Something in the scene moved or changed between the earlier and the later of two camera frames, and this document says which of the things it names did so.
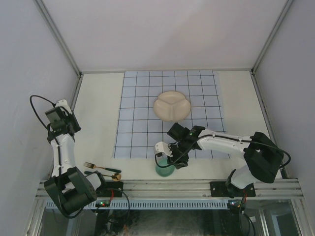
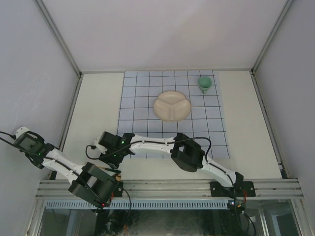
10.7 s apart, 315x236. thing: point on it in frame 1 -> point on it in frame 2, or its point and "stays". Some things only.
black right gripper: x=174 y=159 -> x=114 y=163
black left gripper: x=76 y=128 -> x=39 y=140
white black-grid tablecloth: x=139 y=128 stays
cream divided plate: x=172 y=106 stays
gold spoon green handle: x=115 y=177 stays
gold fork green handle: x=92 y=166 stays
